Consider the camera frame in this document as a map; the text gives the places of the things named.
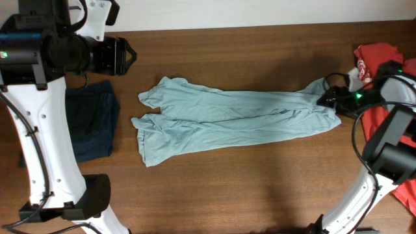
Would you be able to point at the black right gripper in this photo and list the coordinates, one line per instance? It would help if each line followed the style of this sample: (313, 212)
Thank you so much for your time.
(335, 92)

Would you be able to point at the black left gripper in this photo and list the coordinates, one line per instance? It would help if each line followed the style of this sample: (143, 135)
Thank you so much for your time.
(117, 64)

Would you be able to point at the light blue t-shirt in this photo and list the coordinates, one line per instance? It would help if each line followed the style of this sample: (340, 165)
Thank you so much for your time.
(196, 118)

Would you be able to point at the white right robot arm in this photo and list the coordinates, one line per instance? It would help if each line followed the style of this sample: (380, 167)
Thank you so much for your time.
(387, 161)

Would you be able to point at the red t-shirt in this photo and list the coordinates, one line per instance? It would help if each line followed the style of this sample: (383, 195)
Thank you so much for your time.
(369, 57)

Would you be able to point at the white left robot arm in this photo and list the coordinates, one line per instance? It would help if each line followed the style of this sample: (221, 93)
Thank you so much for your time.
(40, 44)

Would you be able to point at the folded dark navy garment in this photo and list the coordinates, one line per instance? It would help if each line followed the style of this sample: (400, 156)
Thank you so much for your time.
(92, 113)

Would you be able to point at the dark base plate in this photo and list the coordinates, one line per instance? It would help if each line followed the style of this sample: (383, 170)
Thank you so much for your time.
(367, 232)

